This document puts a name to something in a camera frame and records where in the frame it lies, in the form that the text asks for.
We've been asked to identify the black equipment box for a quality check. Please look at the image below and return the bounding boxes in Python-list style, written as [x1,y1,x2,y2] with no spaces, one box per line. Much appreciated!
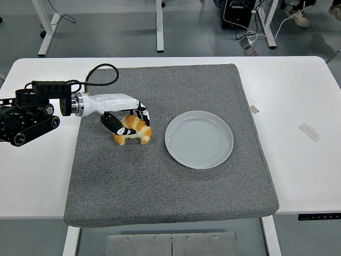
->
[221,0,257,30]

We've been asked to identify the large clear tape strip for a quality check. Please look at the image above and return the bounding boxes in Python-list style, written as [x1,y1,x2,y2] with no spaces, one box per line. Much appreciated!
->
[298,123,321,142]

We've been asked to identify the golden croissant bread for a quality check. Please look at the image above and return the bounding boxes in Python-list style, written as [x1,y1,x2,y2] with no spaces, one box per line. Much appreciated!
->
[113,114,152,146]

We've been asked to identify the thin black floor cable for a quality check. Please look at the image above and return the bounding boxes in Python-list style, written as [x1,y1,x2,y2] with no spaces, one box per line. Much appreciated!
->
[40,0,77,29]

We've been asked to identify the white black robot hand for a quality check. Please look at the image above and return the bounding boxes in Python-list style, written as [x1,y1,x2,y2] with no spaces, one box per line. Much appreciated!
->
[79,92,151,137]

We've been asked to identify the person's shoe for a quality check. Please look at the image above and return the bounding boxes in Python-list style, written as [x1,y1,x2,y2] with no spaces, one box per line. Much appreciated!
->
[287,6,311,28]
[328,4,341,21]

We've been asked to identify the black table control panel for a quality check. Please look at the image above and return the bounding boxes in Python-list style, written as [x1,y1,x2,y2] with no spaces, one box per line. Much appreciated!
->
[298,213,341,221]

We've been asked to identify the white background desk leg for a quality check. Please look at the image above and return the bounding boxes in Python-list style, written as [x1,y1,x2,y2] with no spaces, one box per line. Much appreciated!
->
[257,0,279,49]
[156,0,164,53]
[38,0,61,57]

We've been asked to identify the person's leg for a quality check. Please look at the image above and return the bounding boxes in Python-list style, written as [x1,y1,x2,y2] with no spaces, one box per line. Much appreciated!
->
[294,0,318,11]

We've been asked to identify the white cable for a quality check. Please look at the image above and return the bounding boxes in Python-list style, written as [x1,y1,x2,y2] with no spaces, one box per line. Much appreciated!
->
[223,0,296,45]

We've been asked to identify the grey fabric mat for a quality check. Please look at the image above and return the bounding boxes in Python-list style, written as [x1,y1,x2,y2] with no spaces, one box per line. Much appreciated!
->
[63,63,280,228]

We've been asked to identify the grey metal plate with screws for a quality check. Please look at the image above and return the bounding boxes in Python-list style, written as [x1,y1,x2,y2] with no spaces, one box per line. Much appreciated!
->
[107,231,238,256]

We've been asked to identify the grey round plate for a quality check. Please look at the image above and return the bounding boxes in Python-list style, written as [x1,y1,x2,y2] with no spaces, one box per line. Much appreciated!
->
[164,110,234,170]

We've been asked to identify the white table leg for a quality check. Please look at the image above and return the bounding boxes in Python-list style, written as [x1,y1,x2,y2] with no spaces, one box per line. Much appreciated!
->
[63,226,81,256]
[261,215,282,256]

